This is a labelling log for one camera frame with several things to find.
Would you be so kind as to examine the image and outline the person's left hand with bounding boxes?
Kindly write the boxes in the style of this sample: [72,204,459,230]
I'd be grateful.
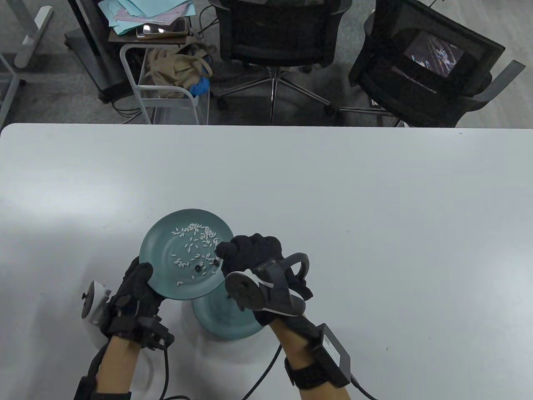
[100,256,167,346]

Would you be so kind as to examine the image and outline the person's right hand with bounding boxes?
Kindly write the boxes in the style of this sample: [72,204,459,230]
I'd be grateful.
[214,233,314,328]

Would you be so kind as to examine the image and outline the teal plate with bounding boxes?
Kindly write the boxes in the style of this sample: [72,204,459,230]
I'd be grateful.
[192,287,267,341]
[139,209,236,300]

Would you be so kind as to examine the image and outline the person's left forearm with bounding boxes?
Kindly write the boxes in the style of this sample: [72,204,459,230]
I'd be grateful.
[95,335,142,392]

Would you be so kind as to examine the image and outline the person's right forearm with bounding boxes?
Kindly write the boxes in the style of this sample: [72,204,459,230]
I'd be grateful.
[271,315,350,400]

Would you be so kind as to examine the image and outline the black right forearm sensor box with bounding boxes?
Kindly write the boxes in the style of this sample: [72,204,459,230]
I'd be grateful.
[312,323,352,386]

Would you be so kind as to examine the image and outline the grey left hand tracker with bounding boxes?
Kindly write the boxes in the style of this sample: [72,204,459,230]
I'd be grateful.
[81,280,112,330]

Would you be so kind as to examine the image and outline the grey hand tracker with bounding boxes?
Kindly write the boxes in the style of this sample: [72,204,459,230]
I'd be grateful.
[81,280,112,330]
[225,253,311,318]

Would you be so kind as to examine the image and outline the grey right hand tracker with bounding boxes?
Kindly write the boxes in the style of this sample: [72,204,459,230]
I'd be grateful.
[225,253,311,318]

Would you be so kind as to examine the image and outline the black left wrist module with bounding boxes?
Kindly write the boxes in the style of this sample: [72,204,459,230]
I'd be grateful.
[137,317,175,350]

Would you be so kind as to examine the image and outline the scattered white rice grains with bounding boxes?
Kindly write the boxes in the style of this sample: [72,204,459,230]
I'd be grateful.
[172,223,221,286]

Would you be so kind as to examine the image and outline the beige cloth bag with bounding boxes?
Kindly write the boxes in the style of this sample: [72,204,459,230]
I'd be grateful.
[145,47,213,98]

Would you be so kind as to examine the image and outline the black chair with grey armrest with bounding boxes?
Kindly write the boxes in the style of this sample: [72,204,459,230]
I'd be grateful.
[339,0,527,128]

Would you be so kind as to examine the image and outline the black mesh office chair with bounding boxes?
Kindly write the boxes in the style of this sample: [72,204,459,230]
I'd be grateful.
[210,0,352,125]

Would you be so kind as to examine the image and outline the phone with shiny screen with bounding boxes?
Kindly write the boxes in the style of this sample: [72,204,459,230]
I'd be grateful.
[137,17,188,39]

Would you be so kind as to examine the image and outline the white desk leg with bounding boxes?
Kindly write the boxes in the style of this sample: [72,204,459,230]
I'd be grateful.
[0,52,27,121]
[12,0,55,69]

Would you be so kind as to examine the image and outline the brown side table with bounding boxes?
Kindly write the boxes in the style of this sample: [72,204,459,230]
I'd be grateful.
[108,29,188,45]

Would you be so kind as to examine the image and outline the stack of light blue papers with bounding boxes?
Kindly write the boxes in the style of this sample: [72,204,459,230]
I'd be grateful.
[98,0,196,35]

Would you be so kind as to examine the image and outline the black left glove cable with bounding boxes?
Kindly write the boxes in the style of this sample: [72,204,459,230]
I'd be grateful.
[160,348,188,400]

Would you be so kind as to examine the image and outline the black glove cable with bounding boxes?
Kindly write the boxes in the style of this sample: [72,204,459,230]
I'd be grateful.
[244,345,283,400]
[160,348,188,400]

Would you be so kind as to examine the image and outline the black right glove cable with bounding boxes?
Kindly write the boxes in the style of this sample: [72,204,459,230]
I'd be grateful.
[244,345,283,400]

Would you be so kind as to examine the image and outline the black sensor box cable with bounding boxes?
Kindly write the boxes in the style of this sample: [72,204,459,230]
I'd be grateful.
[350,375,377,400]

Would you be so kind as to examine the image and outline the white wire cart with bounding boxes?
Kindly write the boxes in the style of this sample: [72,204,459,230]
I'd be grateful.
[120,42,210,125]

